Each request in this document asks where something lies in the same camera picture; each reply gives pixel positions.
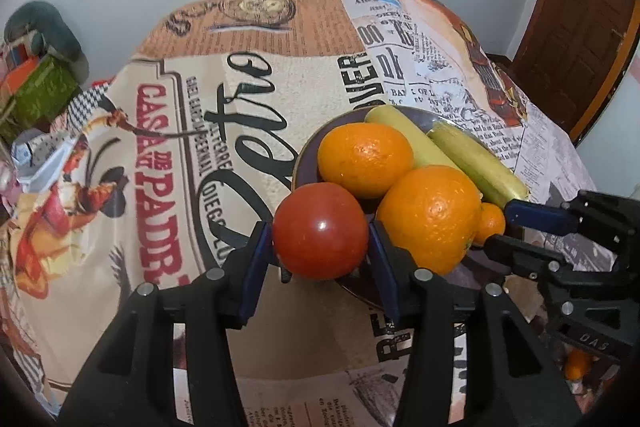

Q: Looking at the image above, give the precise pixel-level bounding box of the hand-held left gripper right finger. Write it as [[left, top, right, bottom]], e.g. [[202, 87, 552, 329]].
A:
[[368, 222, 584, 427]]

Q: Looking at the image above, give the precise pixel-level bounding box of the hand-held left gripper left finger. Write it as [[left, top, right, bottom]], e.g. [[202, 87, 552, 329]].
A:
[[57, 221, 274, 427]]

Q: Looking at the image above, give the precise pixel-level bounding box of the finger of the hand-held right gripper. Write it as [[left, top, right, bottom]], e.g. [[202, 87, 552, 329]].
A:
[[503, 199, 581, 236], [483, 234, 567, 281]]

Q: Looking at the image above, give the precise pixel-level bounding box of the small tangerine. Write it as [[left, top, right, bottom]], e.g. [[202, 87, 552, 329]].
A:
[[564, 349, 597, 381], [472, 202, 507, 247]]

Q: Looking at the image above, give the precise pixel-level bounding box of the large orange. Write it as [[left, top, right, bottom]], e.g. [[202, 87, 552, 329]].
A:
[[376, 166, 482, 276], [318, 123, 415, 200]]

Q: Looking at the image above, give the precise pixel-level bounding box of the red tomato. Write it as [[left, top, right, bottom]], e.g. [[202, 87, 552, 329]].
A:
[[272, 183, 370, 282]]

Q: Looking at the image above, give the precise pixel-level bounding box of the purple plate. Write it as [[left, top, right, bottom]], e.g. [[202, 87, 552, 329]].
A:
[[291, 106, 503, 309]]

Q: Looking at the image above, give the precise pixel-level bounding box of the newspaper print tablecloth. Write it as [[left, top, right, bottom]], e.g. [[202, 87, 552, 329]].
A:
[[12, 0, 618, 427]]

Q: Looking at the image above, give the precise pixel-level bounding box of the brown wooden door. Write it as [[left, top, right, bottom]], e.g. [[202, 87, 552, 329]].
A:
[[510, 0, 640, 138]]

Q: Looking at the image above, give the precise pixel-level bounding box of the checkered cloth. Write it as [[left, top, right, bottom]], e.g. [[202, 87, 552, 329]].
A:
[[52, 79, 117, 134]]

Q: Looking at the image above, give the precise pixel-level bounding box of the light blue white cloth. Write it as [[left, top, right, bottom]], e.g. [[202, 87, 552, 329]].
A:
[[11, 129, 72, 190]]

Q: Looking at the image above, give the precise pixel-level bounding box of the green patterned box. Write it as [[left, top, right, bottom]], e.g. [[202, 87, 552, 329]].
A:
[[0, 56, 82, 144]]

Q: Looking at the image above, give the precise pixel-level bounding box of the grey plush toy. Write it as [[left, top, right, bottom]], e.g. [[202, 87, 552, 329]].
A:
[[4, 1, 91, 78]]

